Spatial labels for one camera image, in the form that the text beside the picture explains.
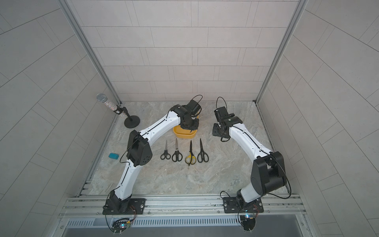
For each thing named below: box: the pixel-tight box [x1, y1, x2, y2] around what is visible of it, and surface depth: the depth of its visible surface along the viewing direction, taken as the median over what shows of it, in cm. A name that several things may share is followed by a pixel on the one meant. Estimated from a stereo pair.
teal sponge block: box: [108, 153, 120, 160], surface depth 88 cm
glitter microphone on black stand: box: [96, 93, 141, 129], surface depth 96 cm
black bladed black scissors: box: [196, 138, 209, 163], surface depth 90 cm
